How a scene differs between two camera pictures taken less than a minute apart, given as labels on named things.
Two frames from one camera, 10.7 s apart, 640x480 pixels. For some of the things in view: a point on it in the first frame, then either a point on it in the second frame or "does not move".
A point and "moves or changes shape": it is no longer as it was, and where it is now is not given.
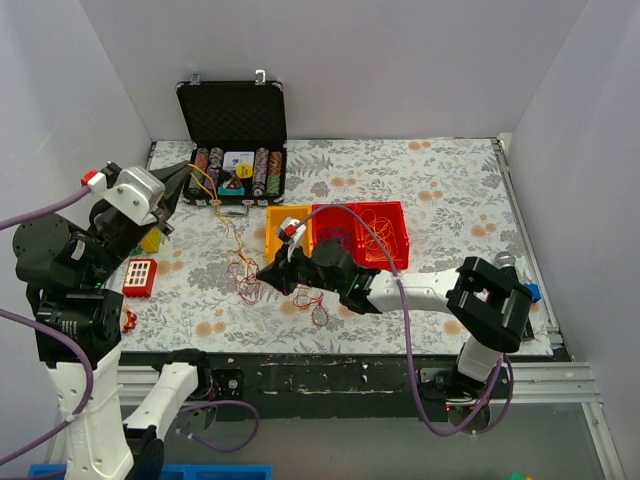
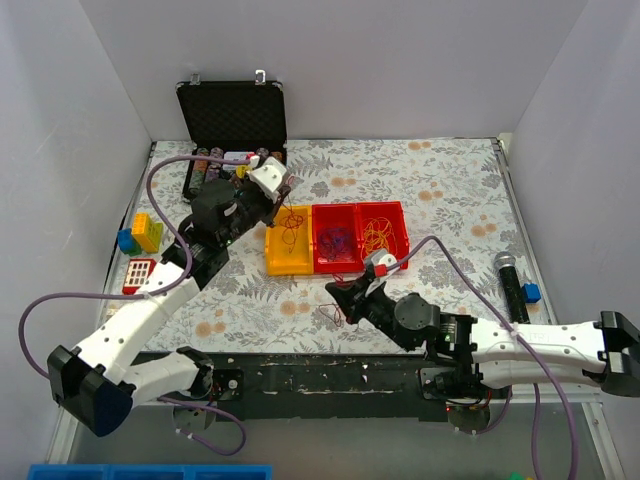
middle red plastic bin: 337,222 does not move
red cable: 238,285 moves or changes shape
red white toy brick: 140,278 does not move
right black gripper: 291,270 to 360,300
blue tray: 173,472 does not move
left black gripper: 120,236 to 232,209
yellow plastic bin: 274,215 does not move
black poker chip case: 238,132 does not move
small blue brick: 535,291 does not move
